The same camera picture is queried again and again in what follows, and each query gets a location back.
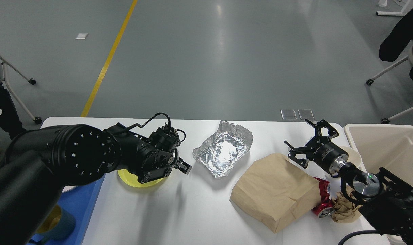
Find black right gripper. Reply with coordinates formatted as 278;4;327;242
284;119;349;175

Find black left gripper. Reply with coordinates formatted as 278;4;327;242
171;151;192;174

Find yellow plastic plate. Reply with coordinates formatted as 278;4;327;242
117;169;167;188

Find dark teal mug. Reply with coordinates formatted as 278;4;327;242
29;204;76;245

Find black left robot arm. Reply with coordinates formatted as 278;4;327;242
0;117;191;245

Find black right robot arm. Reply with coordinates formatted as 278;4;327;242
288;119;413;245

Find crumpled aluminium foil tray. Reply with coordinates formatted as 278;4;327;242
192;120;254;178

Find white paper cup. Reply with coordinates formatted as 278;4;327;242
339;146;362;169

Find floor outlet cover plates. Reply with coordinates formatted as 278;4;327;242
281;109;315;120

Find crushed red soda can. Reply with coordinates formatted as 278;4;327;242
311;177;335;218

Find brown paper bag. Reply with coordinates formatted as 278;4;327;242
230;153;321;233

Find crumpled brown paper napkin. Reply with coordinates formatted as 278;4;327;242
331;192;361;224

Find beige plastic bin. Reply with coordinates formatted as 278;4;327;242
344;124;413;187

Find blue plastic tray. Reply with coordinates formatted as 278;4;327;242
30;178;104;245

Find pink plate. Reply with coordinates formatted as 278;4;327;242
62;186;77;193

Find white rolling chair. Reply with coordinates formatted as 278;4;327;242
366;44;413;124

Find person in black clothing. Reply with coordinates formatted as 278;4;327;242
379;8;413;62

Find white rolling stand left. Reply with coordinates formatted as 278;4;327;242
0;46;43;125

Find white paper scrap on floor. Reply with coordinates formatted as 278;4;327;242
75;33;88;40

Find person at left edge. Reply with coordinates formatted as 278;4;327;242
0;74;26;140

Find white table frame background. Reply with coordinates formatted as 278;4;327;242
376;0;413;16

